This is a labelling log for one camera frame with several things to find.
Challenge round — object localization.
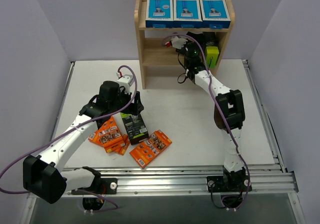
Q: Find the black green Gillette box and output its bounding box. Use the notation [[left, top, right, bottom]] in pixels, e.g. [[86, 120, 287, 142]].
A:
[[203, 32, 220, 68], [120, 113, 149, 145]]

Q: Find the blue Harry's razor box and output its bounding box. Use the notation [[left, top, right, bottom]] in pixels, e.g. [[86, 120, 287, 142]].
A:
[[199, 0, 231, 30], [173, 0, 203, 29]]

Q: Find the white Harry's razor blister pack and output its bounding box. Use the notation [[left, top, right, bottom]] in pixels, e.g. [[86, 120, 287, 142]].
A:
[[145, 0, 174, 29]]

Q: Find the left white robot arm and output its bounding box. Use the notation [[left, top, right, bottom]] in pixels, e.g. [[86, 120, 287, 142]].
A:
[[23, 75, 144, 204]]

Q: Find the wooden three-tier shelf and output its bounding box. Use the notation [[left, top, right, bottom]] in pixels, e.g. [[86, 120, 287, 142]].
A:
[[134, 0, 236, 89]]

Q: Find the orange razor pack top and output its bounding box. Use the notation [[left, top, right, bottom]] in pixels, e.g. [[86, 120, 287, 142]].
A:
[[88, 116, 123, 153]]

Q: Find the orange razor pack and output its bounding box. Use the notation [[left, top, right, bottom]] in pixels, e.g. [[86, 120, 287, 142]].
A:
[[88, 116, 123, 153], [113, 133, 131, 156], [129, 130, 172, 169]]

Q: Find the orange razor pack left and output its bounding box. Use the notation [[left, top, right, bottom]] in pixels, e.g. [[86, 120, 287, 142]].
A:
[[113, 133, 131, 156]]

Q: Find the orange razor pack front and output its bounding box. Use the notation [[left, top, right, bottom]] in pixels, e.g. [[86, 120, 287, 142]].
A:
[[129, 130, 172, 169]]

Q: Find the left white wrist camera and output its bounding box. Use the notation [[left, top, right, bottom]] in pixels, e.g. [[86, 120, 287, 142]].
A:
[[116, 72, 134, 94]]

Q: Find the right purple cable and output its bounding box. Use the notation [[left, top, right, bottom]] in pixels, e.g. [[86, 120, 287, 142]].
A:
[[161, 32, 252, 192]]

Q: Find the purple cable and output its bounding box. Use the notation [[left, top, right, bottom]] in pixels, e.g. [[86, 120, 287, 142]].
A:
[[161, 32, 252, 192], [0, 65, 138, 195]]

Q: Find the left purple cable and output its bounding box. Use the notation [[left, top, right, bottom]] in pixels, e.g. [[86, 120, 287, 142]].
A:
[[0, 65, 138, 195]]

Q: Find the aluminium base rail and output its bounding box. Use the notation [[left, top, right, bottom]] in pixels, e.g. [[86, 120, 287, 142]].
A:
[[98, 164, 299, 196]]

